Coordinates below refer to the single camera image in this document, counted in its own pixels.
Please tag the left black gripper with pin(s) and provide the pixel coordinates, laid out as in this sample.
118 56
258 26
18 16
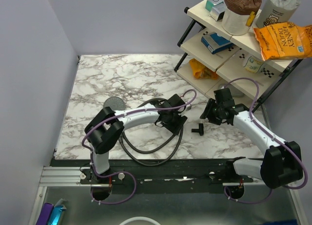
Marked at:
176 128

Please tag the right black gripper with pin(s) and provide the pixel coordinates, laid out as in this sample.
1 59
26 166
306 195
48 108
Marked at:
207 112

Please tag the black T-shaped fitting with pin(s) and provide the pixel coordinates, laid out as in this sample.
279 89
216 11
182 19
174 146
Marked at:
199 130

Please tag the grey shower head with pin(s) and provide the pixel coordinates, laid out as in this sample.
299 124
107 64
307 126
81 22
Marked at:
115 103

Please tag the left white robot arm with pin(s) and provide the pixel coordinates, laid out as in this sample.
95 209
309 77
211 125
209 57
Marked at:
108 125

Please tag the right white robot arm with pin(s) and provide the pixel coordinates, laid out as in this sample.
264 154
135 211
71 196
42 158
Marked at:
280 165

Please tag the orange snack bag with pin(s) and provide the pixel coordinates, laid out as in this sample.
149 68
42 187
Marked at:
200 71

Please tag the cream three-tier shelf rack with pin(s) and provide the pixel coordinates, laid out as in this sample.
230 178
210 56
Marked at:
228 63

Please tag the blue box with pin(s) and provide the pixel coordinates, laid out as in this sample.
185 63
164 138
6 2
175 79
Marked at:
215 43

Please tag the yellow clip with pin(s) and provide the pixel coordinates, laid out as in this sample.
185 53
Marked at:
250 19

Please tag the white round rim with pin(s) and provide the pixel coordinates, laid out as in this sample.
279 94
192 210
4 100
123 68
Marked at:
139 218

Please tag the orange honey dijon bag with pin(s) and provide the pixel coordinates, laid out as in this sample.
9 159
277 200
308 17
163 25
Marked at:
284 41

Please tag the silver small box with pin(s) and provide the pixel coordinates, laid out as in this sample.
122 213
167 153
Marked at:
217 12

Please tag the teal small box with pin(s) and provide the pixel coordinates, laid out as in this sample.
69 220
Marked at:
212 3

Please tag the white cup brown lid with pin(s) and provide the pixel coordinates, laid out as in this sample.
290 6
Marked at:
236 15

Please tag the grey cylindrical canister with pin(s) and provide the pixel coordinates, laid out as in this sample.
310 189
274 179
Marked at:
277 11

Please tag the purple box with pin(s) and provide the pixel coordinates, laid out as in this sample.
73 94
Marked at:
45 214

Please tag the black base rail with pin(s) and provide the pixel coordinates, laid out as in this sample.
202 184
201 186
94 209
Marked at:
175 176

